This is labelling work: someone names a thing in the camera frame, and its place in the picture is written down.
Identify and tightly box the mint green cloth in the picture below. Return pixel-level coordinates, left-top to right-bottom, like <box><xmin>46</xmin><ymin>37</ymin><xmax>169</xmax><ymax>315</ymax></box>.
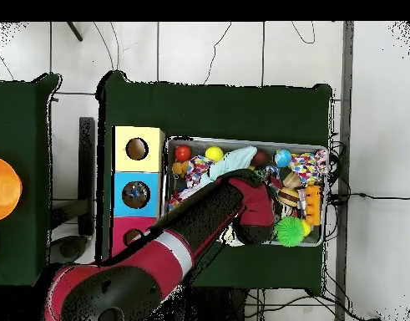
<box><xmin>207</xmin><ymin>145</ymin><xmax>258</xmax><ymax>180</ymax></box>

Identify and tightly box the crushed clear plastic bottle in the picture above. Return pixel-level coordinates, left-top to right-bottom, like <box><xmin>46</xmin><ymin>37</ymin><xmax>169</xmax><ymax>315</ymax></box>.
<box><xmin>122</xmin><ymin>181</ymin><xmax>150</xmax><ymax>208</ymax></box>

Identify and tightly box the green spiky ball with eyes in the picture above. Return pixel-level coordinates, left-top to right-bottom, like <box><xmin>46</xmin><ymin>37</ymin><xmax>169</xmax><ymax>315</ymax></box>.
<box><xmin>273</xmin><ymin>216</ymin><xmax>306</xmax><ymax>247</ymax></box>

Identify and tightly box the orange ladder-shaped block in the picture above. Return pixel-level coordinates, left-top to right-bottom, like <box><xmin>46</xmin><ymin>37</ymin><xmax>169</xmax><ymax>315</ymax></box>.
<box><xmin>304</xmin><ymin>184</ymin><xmax>322</xmax><ymax>226</ymax></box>

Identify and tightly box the wooden three-hole box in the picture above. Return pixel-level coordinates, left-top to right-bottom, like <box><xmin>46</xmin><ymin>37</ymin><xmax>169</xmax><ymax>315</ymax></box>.
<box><xmin>109</xmin><ymin>125</ymin><xmax>166</xmax><ymax>257</ymax></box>

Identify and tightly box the red orange ball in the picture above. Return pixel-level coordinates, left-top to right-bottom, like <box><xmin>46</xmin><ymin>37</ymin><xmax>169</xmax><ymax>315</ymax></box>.
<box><xmin>174</xmin><ymin>145</ymin><xmax>193</xmax><ymax>163</ymax></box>

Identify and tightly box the brown toy football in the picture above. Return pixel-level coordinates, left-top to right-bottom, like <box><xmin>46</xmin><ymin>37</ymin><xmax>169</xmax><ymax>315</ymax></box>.
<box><xmin>251</xmin><ymin>150</ymin><xmax>270</xmax><ymax>167</ymax></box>

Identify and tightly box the globe print ball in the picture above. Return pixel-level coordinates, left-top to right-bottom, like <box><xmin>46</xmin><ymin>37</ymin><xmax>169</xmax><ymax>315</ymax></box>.
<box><xmin>273</xmin><ymin>149</ymin><xmax>293</xmax><ymax>168</ymax></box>

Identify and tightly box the black panel stand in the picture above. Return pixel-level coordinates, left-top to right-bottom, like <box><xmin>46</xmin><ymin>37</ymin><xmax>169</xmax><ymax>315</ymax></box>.
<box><xmin>78</xmin><ymin>116</ymin><xmax>96</xmax><ymax>237</ymax></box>

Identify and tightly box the dark green side tablecloth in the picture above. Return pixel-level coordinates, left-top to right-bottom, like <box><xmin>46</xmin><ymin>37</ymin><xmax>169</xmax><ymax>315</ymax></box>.
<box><xmin>0</xmin><ymin>72</ymin><xmax>68</xmax><ymax>289</ymax></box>

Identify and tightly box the orange bowl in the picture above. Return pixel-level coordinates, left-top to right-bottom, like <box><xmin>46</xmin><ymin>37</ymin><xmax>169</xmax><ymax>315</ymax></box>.
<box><xmin>0</xmin><ymin>155</ymin><xmax>23</xmax><ymax>222</ymax></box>

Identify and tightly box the wire mesh bin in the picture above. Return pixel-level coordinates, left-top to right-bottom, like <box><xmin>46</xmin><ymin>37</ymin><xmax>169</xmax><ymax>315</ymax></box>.
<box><xmin>159</xmin><ymin>134</ymin><xmax>331</xmax><ymax>248</ymax></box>

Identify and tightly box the long black floor cable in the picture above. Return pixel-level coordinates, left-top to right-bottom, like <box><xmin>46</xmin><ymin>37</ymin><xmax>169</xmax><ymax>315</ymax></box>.
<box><xmin>327</xmin><ymin>191</ymin><xmax>410</xmax><ymax>206</ymax></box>

